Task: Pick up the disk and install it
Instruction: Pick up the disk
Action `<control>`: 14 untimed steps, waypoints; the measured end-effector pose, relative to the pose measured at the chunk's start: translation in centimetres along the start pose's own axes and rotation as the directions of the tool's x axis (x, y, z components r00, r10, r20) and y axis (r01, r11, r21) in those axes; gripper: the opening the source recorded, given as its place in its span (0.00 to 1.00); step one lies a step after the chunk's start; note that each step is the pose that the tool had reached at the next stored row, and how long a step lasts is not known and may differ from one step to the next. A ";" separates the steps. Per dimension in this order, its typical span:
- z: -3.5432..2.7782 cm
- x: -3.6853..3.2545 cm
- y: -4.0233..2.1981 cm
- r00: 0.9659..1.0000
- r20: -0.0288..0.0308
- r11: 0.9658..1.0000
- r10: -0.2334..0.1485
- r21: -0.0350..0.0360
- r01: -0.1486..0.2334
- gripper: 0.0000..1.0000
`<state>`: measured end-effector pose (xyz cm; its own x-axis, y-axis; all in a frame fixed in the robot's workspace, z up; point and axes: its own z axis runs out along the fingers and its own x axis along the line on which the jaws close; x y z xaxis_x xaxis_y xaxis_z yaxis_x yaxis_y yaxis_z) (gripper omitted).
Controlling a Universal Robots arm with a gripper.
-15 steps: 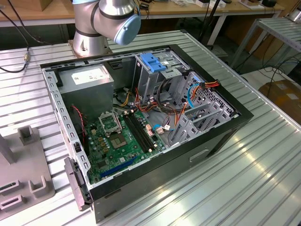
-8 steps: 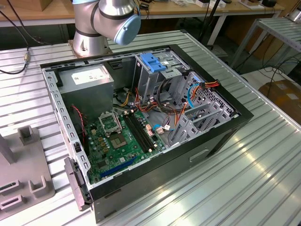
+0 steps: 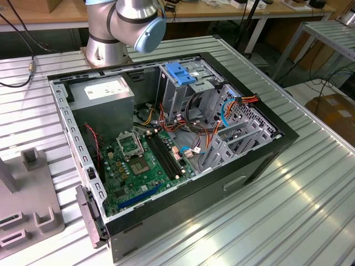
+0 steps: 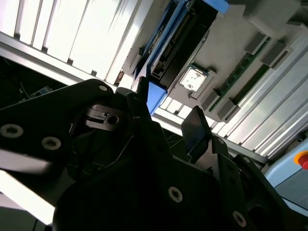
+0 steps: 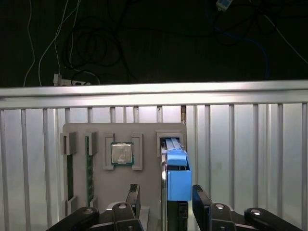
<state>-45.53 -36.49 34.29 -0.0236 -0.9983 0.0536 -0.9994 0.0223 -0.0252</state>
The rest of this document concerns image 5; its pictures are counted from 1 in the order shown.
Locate silver CPU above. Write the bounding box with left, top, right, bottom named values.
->
left=110, top=141, right=134, bottom=167

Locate black floor cable tangle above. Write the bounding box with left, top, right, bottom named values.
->
left=63, top=0, right=217, bottom=84

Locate grey parts rack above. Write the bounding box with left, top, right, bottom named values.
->
left=60, top=122, right=188, bottom=217

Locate blue white adapter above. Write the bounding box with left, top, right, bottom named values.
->
left=215, top=0, right=233, bottom=12

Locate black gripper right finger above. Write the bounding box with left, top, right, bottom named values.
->
left=192, top=184, right=304, bottom=231

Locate blue floor cable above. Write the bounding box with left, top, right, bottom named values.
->
left=204, top=0, right=270, bottom=80

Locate green RAM stick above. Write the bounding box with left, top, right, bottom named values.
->
left=66, top=154, right=74, bottom=201
left=85, top=135, right=95, bottom=208

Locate hard disk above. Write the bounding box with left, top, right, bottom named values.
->
left=159, top=136, right=193, bottom=231

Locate white power strip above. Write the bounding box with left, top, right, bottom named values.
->
left=52, top=73, right=91, bottom=87

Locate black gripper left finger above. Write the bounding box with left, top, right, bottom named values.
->
left=48, top=184, right=145, bottom=231

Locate thin white cable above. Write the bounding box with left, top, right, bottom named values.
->
left=263, top=13, right=308, bottom=62
left=38, top=0, right=81, bottom=87
left=23, top=0, right=36, bottom=87

